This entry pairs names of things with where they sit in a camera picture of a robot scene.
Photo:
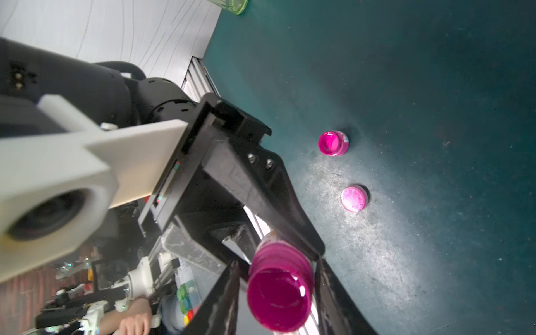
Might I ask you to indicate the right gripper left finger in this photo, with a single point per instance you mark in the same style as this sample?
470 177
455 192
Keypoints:
219 312

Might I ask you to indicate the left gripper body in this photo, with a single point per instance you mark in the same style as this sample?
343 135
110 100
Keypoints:
185 187

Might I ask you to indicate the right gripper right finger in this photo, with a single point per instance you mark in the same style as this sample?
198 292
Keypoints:
337 313

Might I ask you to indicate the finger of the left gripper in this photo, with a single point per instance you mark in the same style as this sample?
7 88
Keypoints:
259 180
234 238

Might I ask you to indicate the magenta paint jar back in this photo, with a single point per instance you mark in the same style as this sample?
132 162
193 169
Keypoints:
280 285

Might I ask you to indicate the magenta paint jar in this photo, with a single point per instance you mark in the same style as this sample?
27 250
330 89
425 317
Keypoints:
333 143
280 285

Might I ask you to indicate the magenta lid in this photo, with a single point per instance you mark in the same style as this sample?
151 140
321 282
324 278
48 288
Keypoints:
354 198

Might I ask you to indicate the paint jar colour set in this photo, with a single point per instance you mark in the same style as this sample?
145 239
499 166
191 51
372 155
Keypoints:
189 301

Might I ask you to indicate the person hand in background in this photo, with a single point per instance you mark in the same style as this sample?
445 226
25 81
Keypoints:
138 323

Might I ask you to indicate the green table mat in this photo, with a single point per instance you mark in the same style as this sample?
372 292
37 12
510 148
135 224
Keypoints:
437 99

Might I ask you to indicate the green plastic cup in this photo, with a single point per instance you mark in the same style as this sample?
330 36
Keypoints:
233 6

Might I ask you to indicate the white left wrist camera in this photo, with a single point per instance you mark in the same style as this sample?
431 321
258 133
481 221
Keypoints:
107 168

